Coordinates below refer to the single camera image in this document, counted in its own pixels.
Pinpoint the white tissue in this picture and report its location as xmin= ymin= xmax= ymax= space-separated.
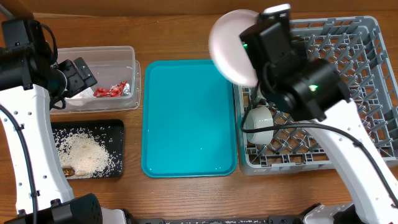
xmin=66 ymin=88 xmax=94 ymax=106

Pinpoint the red snack wrapper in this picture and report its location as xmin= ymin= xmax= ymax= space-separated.
xmin=93 ymin=81 xmax=131 ymax=98

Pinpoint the pink plate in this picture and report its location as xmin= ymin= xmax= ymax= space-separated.
xmin=208 ymin=9 xmax=259 ymax=86

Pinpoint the metal bowl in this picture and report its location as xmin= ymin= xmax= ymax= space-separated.
xmin=244 ymin=106 xmax=274 ymax=145

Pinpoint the rice pile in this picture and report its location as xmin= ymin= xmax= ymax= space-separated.
xmin=53 ymin=128 xmax=123 ymax=179

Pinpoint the brown food piece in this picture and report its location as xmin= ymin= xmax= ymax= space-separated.
xmin=62 ymin=167 xmax=75 ymax=177

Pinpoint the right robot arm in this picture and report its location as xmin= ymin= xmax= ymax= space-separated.
xmin=237 ymin=10 xmax=397 ymax=223

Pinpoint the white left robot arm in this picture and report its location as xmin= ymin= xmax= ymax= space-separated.
xmin=1 ymin=19 xmax=134 ymax=223

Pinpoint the grey dishwasher rack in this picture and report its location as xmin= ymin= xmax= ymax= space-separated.
xmin=238 ymin=16 xmax=397 ymax=175

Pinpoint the clear plastic bin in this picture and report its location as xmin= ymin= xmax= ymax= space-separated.
xmin=50 ymin=46 xmax=141 ymax=114

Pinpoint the black tray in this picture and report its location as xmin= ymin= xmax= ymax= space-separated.
xmin=52 ymin=119 xmax=124 ymax=178

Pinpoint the teal plastic tray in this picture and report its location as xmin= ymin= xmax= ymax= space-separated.
xmin=141 ymin=60 xmax=238 ymax=178

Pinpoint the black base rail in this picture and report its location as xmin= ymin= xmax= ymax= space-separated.
xmin=124 ymin=203 xmax=355 ymax=224

